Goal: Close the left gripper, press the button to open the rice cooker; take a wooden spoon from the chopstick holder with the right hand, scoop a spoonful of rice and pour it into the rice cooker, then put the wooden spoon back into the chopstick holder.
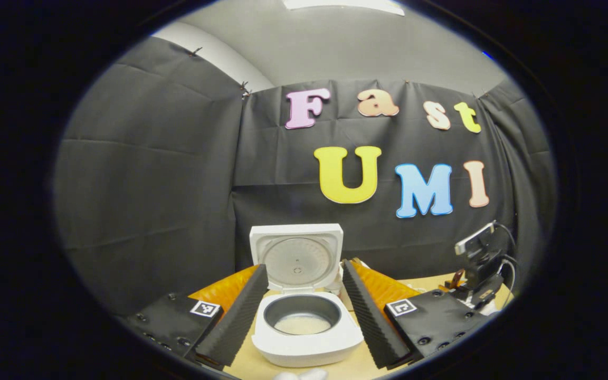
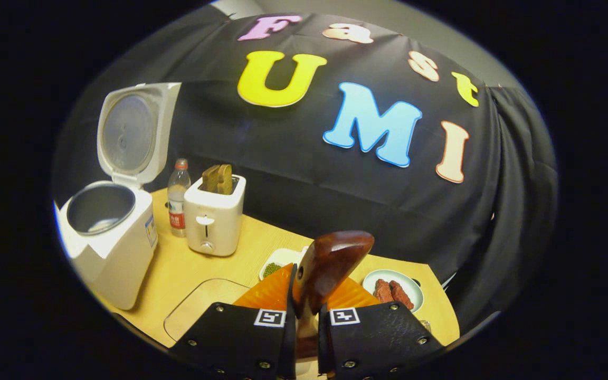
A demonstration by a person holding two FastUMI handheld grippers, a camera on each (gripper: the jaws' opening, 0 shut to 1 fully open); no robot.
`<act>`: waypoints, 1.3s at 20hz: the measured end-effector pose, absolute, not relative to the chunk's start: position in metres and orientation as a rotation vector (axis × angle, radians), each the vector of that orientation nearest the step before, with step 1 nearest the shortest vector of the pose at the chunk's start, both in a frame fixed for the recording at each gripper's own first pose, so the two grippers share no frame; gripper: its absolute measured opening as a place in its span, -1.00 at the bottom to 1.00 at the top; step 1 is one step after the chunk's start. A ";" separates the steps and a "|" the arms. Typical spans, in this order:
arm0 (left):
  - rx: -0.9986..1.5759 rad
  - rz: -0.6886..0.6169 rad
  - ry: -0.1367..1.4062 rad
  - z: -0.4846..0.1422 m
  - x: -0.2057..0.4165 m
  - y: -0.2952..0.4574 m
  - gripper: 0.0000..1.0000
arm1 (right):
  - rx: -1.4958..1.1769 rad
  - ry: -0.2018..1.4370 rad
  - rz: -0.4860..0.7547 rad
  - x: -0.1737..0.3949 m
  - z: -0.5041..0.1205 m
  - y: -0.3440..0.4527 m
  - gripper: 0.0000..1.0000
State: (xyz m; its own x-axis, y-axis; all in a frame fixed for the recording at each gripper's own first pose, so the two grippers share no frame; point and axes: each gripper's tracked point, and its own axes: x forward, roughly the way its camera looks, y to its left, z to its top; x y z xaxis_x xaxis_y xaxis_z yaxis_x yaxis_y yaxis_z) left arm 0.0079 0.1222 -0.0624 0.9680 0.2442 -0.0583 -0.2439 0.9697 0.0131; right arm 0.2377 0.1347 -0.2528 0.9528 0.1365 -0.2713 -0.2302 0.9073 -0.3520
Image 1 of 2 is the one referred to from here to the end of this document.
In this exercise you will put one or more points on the white rice cooker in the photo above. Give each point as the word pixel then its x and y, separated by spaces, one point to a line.
pixel 304 348

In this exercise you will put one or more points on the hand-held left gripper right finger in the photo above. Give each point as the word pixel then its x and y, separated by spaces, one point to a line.
pixel 368 316

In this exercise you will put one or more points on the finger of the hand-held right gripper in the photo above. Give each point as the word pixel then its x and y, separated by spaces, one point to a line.
pixel 449 287

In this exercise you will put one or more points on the black backdrop cloth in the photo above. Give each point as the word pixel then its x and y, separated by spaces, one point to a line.
pixel 145 184

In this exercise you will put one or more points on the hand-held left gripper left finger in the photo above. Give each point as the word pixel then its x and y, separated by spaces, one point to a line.
pixel 233 322

